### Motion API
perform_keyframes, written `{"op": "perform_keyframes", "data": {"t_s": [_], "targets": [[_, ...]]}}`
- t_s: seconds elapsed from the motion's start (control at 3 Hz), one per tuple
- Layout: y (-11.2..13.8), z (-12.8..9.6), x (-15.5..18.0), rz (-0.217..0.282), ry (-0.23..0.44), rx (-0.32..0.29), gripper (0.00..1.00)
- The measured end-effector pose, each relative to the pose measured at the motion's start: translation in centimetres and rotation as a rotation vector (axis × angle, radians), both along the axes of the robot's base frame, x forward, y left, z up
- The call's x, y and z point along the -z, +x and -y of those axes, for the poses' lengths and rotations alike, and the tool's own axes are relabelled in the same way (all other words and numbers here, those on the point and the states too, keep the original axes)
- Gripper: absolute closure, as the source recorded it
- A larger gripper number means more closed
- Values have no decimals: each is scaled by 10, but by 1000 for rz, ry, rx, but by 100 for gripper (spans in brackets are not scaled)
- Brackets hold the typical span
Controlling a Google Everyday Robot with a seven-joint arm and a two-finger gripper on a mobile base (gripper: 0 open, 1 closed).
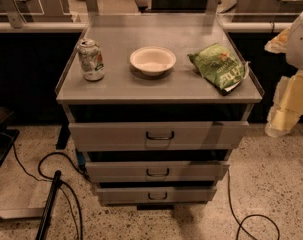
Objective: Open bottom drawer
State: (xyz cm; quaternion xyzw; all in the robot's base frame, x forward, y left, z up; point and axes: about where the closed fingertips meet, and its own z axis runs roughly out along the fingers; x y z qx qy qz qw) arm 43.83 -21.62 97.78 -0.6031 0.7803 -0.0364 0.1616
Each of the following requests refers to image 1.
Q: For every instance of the white paper bowl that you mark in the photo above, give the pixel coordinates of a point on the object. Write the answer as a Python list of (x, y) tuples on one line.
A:
[(152, 60)]

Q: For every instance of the grey bottom drawer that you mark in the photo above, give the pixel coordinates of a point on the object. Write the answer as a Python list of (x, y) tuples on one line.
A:
[(156, 195)]

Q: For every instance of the grey middle drawer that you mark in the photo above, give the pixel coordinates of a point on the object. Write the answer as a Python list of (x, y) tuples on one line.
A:
[(163, 171)]

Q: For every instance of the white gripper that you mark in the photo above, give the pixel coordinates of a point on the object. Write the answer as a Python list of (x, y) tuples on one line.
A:
[(300, 45)]

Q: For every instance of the green chip bag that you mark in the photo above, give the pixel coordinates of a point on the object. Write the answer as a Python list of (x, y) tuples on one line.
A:
[(220, 67)]

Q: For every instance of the dark base at left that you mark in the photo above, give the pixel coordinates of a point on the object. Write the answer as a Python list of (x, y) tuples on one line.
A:
[(7, 136)]

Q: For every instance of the black bar on floor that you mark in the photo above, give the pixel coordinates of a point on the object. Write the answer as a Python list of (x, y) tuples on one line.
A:
[(46, 215)]

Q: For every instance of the white horizontal rail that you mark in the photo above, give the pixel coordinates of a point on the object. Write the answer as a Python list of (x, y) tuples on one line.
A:
[(58, 27)]

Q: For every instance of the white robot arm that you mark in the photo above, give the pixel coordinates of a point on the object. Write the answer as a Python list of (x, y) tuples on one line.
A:
[(294, 54)]

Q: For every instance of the grey top drawer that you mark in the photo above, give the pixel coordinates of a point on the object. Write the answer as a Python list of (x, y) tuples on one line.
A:
[(142, 136)]

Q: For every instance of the grey drawer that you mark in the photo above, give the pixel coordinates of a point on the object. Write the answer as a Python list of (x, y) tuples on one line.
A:
[(156, 195), (163, 171), (142, 136)]

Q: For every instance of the crushed white soda can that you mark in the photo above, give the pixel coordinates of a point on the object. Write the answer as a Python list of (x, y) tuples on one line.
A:
[(90, 57)]

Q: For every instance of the grey metal drawer cabinet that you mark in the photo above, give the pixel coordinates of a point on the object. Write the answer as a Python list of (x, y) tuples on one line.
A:
[(180, 94)]

